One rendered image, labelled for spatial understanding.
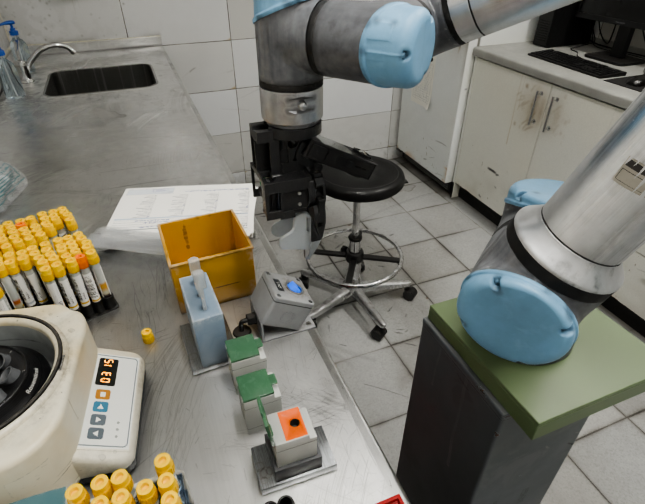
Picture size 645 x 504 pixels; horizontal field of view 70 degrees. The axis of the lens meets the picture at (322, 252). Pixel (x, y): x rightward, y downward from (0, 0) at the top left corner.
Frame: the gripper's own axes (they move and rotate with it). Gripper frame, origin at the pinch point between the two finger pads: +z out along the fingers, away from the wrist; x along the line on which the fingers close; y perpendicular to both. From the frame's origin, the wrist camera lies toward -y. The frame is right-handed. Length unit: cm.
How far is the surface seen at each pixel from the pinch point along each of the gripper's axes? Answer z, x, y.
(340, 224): 100, -150, -72
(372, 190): 35, -72, -49
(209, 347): 8.1, 6.0, 17.4
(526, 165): 57, -102, -149
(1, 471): 1.8, 20.4, 38.5
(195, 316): 2.7, 5.1, 18.3
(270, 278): 4.6, -1.3, 6.3
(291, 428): 5.0, 24.1, 11.4
